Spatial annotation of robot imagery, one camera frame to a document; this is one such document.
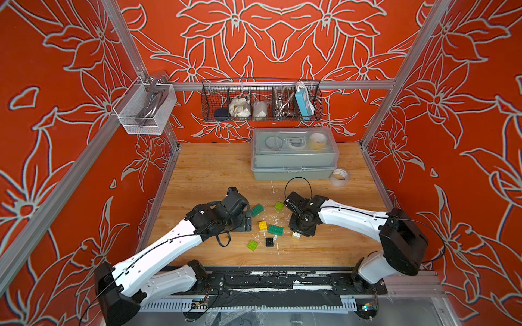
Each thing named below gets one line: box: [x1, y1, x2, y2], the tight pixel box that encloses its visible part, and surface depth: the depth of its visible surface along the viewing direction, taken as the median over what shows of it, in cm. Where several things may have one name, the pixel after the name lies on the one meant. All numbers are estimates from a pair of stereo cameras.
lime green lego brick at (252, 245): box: [247, 239, 259, 252], surface depth 83 cm
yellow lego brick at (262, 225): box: [258, 221, 268, 231], surface depth 86 cm
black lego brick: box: [265, 237, 274, 248], surface depth 83 cm
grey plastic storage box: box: [250, 127, 340, 181], surface depth 97 cm
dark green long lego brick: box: [250, 203, 265, 218], surface depth 94 cm
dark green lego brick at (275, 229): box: [267, 224, 285, 237], surface depth 87 cm
